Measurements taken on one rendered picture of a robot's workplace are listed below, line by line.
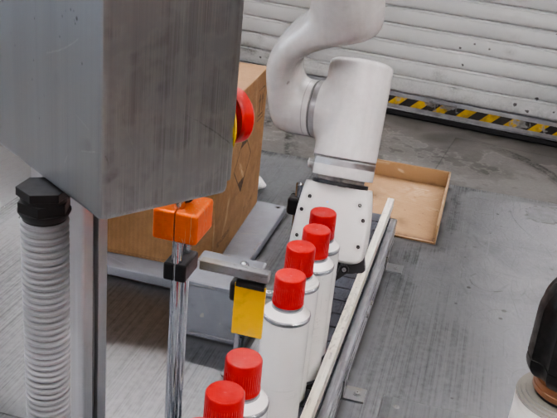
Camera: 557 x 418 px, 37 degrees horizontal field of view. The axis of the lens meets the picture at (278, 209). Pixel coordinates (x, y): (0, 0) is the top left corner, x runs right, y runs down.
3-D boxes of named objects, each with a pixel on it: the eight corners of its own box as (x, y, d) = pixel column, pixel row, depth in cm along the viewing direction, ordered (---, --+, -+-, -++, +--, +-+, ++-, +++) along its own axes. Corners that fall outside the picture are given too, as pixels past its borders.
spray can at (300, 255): (298, 413, 100) (318, 260, 91) (257, 402, 101) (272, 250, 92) (309, 389, 104) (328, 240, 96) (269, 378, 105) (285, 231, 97)
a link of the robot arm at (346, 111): (299, 151, 109) (367, 163, 106) (317, 50, 108) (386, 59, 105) (318, 153, 117) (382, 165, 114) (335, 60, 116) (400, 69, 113)
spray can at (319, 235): (314, 390, 104) (334, 242, 96) (273, 380, 105) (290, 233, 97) (323, 367, 109) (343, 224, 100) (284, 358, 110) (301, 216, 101)
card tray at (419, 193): (435, 245, 157) (438, 226, 156) (300, 218, 162) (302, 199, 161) (448, 188, 184) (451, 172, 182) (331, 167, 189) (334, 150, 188)
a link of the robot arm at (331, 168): (305, 153, 108) (301, 175, 109) (372, 164, 107) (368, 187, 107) (316, 153, 117) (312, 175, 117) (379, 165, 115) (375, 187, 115)
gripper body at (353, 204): (299, 167, 109) (284, 252, 110) (376, 182, 107) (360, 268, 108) (309, 168, 117) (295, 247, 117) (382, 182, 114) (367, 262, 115)
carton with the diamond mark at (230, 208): (210, 272, 135) (221, 111, 124) (71, 245, 139) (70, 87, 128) (257, 202, 162) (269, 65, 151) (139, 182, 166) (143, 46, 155)
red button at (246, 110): (228, 99, 54) (263, 94, 56) (194, 83, 56) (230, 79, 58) (224, 154, 55) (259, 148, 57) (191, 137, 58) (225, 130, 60)
